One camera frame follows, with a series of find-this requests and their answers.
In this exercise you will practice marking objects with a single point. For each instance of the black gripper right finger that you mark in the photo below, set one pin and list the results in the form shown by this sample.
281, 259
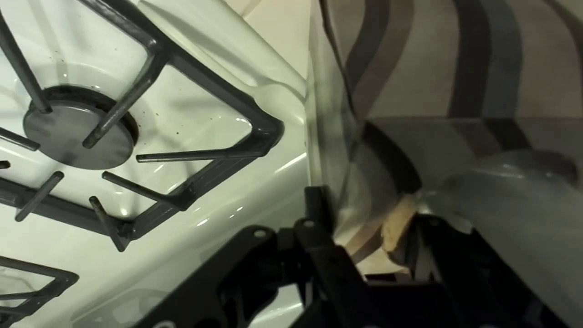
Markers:
462, 285

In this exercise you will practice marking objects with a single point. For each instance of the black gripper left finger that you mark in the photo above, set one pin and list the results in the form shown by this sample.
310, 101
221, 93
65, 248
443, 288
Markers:
261, 274

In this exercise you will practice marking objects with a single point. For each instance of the striped brown dish towel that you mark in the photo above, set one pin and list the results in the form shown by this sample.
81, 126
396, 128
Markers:
425, 66

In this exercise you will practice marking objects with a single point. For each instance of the white gas stove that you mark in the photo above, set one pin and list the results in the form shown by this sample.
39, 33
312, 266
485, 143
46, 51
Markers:
194, 115

